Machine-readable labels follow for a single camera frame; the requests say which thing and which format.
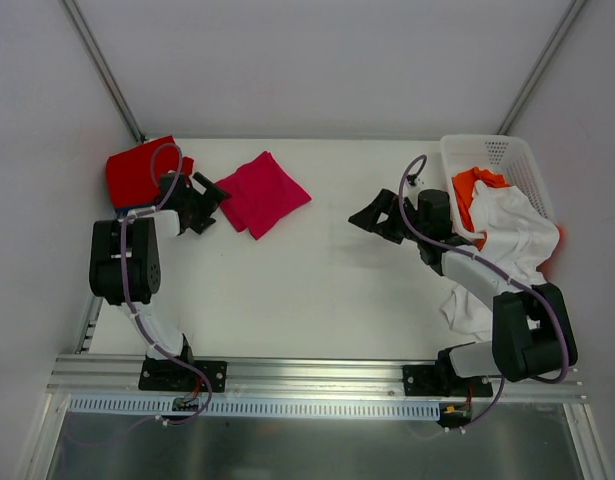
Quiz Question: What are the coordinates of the magenta t shirt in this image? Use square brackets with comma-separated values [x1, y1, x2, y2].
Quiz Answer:
[217, 151, 312, 240]

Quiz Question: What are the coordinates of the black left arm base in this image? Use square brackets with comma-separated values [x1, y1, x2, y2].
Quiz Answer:
[138, 357, 228, 393]

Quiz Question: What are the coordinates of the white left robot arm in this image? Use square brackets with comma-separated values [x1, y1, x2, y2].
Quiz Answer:
[89, 172, 231, 390]

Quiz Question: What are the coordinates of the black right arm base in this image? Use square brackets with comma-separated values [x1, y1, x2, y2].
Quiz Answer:
[402, 348, 493, 398]

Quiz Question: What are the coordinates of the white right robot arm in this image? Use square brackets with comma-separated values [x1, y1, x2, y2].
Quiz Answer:
[348, 189, 578, 396]

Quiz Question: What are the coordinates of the orange t shirt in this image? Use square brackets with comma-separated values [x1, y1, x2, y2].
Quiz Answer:
[452, 167, 510, 233]

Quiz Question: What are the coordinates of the folded red t shirt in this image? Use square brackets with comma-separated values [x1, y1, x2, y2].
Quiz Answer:
[105, 136, 178, 210]

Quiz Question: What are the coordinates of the white t shirt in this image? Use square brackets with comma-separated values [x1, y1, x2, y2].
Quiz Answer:
[441, 180, 560, 341]

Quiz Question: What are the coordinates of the white perforated plastic basket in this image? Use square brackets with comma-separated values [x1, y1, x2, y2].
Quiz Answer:
[440, 134, 557, 241]

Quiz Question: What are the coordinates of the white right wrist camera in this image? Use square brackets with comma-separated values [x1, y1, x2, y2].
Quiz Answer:
[406, 175, 423, 188]

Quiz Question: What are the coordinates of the white slotted cable duct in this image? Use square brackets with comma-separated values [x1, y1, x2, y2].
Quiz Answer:
[68, 394, 441, 421]

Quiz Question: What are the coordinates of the aluminium mounting rail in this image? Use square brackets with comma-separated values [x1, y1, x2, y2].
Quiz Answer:
[46, 354, 589, 404]

